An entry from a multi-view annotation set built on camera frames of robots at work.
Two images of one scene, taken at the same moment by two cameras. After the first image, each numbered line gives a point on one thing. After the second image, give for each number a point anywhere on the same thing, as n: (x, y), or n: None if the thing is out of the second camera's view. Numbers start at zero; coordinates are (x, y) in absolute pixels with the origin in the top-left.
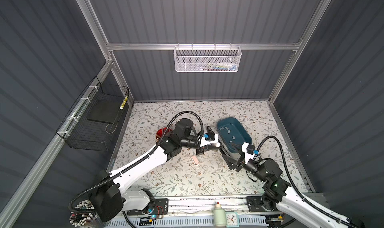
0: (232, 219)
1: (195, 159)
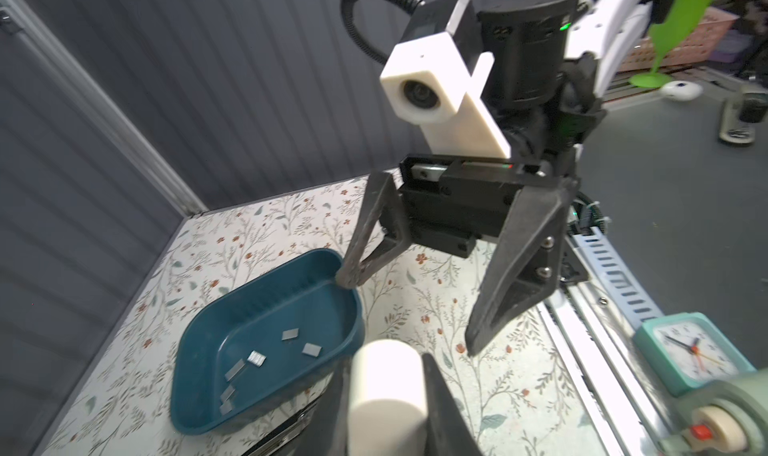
0: (686, 350)
1: None
